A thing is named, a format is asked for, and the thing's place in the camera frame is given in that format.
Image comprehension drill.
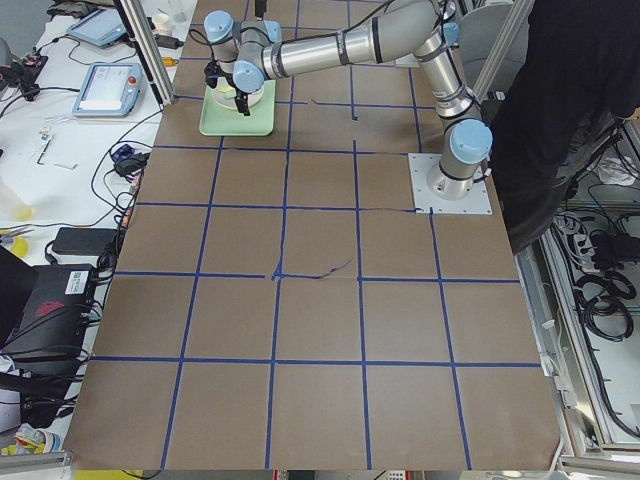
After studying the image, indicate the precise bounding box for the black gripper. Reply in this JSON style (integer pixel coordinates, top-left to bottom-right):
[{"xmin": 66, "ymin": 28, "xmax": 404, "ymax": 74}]
[{"xmin": 205, "ymin": 60, "xmax": 250, "ymax": 116}]

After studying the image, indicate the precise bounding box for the white round plate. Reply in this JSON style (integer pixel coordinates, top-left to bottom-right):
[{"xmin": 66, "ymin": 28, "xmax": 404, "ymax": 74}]
[{"xmin": 207, "ymin": 78, "xmax": 265, "ymax": 110}]

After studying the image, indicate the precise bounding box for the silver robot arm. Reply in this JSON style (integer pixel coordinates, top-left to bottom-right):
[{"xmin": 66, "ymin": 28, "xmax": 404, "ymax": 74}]
[{"xmin": 204, "ymin": 1, "xmax": 493, "ymax": 200}]

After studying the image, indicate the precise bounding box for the mint green plastic tray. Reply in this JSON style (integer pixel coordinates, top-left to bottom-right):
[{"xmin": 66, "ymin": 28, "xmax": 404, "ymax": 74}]
[{"xmin": 199, "ymin": 80, "xmax": 276, "ymax": 136}]

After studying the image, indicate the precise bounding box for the near teach pendant tablet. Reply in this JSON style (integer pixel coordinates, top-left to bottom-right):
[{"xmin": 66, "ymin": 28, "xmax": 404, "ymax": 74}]
[{"xmin": 72, "ymin": 63, "xmax": 144, "ymax": 117}]

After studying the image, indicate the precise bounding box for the teach pendant tablet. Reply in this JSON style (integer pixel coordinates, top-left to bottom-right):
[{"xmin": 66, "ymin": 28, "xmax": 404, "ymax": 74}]
[
  {"xmin": 67, "ymin": 9, "xmax": 126, "ymax": 48},
  {"xmin": 72, "ymin": 63, "xmax": 144, "ymax": 117}
]

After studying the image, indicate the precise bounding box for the far teach pendant tablet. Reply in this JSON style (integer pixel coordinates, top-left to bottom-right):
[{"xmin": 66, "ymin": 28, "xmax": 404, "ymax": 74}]
[{"xmin": 67, "ymin": 9, "xmax": 126, "ymax": 48}]

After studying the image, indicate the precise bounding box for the black power adapter brick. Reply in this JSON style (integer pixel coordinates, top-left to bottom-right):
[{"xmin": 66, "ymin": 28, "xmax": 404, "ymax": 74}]
[{"xmin": 51, "ymin": 227, "xmax": 117, "ymax": 256}]

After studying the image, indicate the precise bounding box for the black laptop computer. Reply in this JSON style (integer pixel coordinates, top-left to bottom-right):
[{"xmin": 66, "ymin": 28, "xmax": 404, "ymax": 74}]
[{"xmin": 1, "ymin": 248, "xmax": 97, "ymax": 358}]

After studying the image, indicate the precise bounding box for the person in black clothes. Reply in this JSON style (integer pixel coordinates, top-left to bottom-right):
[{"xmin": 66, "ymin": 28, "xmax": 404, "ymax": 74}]
[{"xmin": 491, "ymin": 1, "xmax": 639, "ymax": 253}]

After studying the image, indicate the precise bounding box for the aluminium frame post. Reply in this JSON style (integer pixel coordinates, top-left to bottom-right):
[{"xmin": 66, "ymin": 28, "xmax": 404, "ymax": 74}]
[{"xmin": 113, "ymin": 0, "xmax": 175, "ymax": 106}]

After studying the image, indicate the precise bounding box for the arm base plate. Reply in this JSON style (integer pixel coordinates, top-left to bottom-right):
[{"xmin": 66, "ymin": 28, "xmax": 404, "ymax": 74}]
[
  {"xmin": 408, "ymin": 153, "xmax": 492, "ymax": 215},
  {"xmin": 394, "ymin": 54, "xmax": 420, "ymax": 68}
]

